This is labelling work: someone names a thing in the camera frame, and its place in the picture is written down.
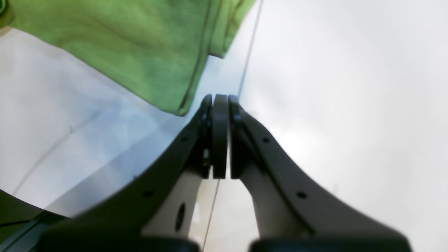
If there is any green t-shirt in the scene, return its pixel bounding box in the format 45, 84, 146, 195
1, 0, 254, 116

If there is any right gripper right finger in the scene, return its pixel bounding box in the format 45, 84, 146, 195
229, 95, 411, 252

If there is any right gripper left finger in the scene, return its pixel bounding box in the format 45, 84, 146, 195
38, 94, 229, 252

